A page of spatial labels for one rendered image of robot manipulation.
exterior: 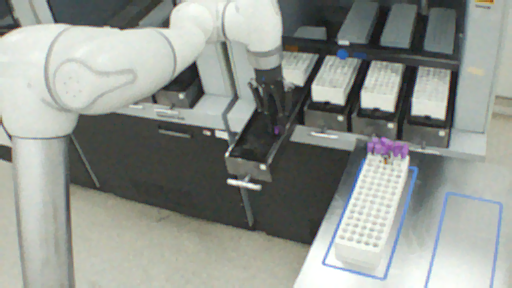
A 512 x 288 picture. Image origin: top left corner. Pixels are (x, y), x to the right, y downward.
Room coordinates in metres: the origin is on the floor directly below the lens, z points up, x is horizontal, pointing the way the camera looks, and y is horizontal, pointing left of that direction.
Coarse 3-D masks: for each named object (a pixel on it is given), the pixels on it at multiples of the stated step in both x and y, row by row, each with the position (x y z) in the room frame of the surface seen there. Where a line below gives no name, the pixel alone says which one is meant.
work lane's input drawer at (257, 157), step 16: (320, 64) 1.35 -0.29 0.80; (272, 96) 1.23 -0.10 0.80; (304, 96) 1.19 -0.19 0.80; (256, 112) 1.15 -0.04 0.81; (256, 128) 1.09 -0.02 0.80; (288, 128) 1.06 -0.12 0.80; (240, 144) 1.03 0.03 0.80; (256, 144) 1.02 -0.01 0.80; (272, 144) 0.99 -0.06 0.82; (240, 160) 0.96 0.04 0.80; (256, 160) 0.95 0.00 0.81; (272, 160) 0.94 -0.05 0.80; (256, 176) 0.94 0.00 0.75
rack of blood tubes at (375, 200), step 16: (368, 160) 0.79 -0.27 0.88; (368, 176) 0.74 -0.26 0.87; (384, 176) 0.72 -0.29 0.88; (400, 176) 0.72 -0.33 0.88; (368, 192) 0.69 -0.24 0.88; (384, 192) 0.68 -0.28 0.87; (400, 192) 0.69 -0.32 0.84; (352, 208) 0.65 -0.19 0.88; (368, 208) 0.65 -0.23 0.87; (384, 208) 0.63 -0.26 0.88; (352, 224) 0.61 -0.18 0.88; (368, 224) 0.60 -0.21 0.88; (384, 224) 0.59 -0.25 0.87; (336, 240) 0.58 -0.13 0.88; (352, 240) 0.58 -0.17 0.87; (368, 240) 0.56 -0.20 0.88; (384, 240) 0.55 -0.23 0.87; (336, 256) 0.57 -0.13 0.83; (352, 256) 0.55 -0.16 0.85; (368, 256) 0.53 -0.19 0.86
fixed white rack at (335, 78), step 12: (336, 60) 1.26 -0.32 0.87; (348, 60) 1.25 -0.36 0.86; (360, 60) 1.30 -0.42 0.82; (324, 72) 1.22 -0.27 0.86; (336, 72) 1.21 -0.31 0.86; (348, 72) 1.19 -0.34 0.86; (324, 84) 1.15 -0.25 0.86; (336, 84) 1.14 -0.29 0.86; (348, 84) 1.20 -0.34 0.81; (324, 96) 1.13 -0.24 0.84; (336, 96) 1.11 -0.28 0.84
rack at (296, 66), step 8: (288, 56) 1.35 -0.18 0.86; (296, 56) 1.34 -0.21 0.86; (304, 56) 1.33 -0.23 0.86; (312, 56) 1.34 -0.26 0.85; (288, 64) 1.30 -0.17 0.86; (296, 64) 1.29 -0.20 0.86; (304, 64) 1.28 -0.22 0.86; (312, 64) 1.33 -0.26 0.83; (288, 72) 1.25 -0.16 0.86; (296, 72) 1.24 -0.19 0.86; (304, 72) 1.25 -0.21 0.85; (288, 80) 1.26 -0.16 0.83; (296, 80) 1.24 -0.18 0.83; (304, 80) 1.25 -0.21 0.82
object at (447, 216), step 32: (352, 160) 0.86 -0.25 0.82; (416, 160) 0.81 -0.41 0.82; (448, 160) 0.78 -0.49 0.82; (352, 192) 0.75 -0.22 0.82; (416, 192) 0.70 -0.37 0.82; (448, 192) 0.68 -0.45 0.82; (480, 192) 0.65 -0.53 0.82; (416, 224) 0.61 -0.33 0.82; (448, 224) 0.59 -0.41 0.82; (480, 224) 0.56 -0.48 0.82; (320, 256) 0.59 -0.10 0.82; (384, 256) 0.55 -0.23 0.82; (416, 256) 0.53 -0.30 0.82; (448, 256) 0.50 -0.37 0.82; (480, 256) 0.48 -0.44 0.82
